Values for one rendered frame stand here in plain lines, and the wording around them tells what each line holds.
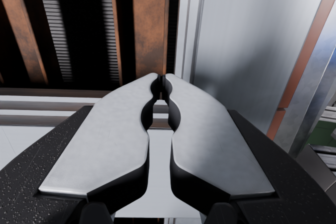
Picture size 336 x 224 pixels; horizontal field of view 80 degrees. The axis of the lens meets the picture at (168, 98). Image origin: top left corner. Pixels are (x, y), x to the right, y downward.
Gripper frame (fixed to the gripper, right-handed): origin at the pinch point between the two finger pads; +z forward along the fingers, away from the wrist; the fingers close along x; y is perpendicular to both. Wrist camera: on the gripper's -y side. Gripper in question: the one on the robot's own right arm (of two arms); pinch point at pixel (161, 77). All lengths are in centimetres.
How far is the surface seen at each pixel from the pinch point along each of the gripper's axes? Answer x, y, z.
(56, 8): -23.2, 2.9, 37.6
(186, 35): 2.2, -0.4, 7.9
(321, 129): 112, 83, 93
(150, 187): -1.0, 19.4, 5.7
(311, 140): 109, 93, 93
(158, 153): -0.1, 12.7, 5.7
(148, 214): -1.2, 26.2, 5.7
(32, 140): -13.9, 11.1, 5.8
